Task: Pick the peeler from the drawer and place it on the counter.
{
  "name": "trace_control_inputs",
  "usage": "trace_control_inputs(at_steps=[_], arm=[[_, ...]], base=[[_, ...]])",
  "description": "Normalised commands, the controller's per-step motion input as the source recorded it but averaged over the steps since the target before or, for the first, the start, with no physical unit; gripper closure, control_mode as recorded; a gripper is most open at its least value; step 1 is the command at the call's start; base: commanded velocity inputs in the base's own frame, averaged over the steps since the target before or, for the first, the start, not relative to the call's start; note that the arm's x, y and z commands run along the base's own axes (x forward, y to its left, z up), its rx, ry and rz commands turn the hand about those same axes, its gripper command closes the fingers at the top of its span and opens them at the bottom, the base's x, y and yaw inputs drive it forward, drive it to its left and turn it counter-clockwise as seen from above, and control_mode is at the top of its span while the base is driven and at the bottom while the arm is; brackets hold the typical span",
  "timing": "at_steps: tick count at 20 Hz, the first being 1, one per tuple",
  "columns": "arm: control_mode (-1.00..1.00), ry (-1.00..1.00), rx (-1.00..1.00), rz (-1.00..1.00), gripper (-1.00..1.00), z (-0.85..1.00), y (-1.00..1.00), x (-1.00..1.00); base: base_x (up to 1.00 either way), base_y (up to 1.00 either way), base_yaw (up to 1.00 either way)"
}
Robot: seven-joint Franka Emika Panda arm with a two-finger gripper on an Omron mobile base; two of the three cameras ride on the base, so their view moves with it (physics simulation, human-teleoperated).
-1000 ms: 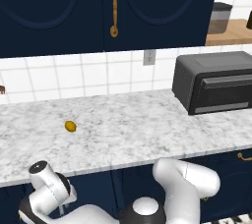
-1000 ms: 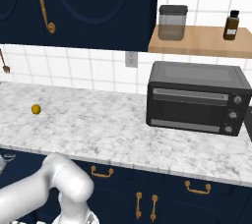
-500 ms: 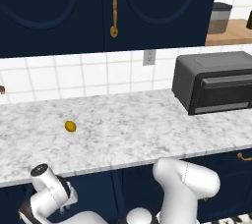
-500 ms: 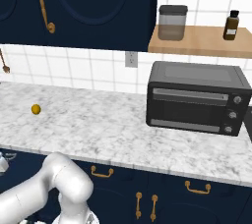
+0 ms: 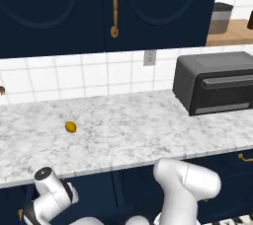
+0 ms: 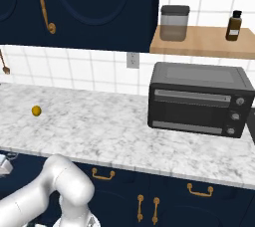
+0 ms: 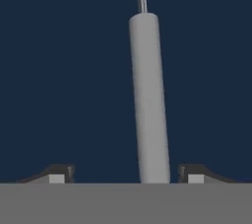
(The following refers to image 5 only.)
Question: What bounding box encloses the grey jar with black lid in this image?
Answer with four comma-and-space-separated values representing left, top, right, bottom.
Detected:
208, 1, 234, 36

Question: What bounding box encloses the wooden shelf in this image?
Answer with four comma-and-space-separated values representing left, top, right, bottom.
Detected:
206, 18, 253, 47

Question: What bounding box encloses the black object on shelf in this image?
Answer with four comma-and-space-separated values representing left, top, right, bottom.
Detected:
246, 9, 253, 32

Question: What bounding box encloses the grey wall outlet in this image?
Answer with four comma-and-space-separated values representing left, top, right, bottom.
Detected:
142, 49, 157, 67

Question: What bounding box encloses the brass cabinet handle curved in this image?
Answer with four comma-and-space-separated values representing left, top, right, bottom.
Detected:
237, 152, 253, 164

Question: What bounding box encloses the navy base cabinet front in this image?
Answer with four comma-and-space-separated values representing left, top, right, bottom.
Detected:
184, 148, 253, 225

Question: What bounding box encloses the brass cupboard handle long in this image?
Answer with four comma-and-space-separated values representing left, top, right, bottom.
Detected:
109, 0, 120, 38

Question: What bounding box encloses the navy base cabinet door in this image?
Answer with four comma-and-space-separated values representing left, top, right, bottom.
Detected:
0, 169, 124, 225

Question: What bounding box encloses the grey toaster oven handle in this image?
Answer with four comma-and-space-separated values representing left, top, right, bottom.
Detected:
201, 74, 253, 91

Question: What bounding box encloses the black toaster oven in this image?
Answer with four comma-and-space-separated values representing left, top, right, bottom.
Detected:
172, 50, 253, 117

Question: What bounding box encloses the yellow lemon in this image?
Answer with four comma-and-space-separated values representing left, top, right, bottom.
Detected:
64, 120, 78, 134

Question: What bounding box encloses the navy cupboard door with handle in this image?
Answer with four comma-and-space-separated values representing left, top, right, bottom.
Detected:
102, 0, 222, 53

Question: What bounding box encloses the navy cupboard door plain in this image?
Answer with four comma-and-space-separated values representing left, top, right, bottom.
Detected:
0, 0, 107, 60

